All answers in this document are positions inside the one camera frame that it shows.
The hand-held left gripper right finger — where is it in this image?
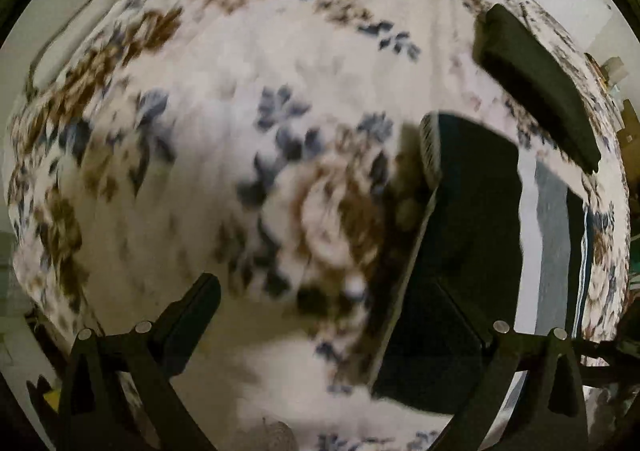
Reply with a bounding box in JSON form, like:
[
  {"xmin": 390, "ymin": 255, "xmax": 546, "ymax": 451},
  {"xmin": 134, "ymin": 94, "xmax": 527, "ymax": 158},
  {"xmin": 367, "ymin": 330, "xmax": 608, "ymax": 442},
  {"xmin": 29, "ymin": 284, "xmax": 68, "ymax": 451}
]
[{"xmin": 429, "ymin": 280, "xmax": 592, "ymax": 451}]

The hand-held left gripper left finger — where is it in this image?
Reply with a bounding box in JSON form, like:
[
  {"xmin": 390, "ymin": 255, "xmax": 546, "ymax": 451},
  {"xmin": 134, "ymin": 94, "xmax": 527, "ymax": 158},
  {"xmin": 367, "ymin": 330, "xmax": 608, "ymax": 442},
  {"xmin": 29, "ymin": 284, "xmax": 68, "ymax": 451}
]
[{"xmin": 55, "ymin": 272, "xmax": 222, "ymax": 451}]

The black garment with striped trim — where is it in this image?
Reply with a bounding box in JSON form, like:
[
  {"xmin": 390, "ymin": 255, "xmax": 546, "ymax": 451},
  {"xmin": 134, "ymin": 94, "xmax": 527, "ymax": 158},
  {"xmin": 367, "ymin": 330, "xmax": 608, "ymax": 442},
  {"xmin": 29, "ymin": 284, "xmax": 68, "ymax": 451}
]
[{"xmin": 370, "ymin": 111, "xmax": 598, "ymax": 414}]

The floral blanket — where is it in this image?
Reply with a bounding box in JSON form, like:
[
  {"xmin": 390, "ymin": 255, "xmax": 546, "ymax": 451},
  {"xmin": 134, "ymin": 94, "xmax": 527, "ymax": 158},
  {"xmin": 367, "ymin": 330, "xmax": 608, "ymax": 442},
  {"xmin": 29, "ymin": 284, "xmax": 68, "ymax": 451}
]
[{"xmin": 5, "ymin": 0, "xmax": 631, "ymax": 451}]

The folded dark olive cloth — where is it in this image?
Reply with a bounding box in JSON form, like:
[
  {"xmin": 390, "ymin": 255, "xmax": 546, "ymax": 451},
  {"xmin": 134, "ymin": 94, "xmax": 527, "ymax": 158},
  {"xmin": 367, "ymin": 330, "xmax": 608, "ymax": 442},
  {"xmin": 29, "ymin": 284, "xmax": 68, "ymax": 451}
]
[{"xmin": 474, "ymin": 4, "xmax": 602, "ymax": 173}]

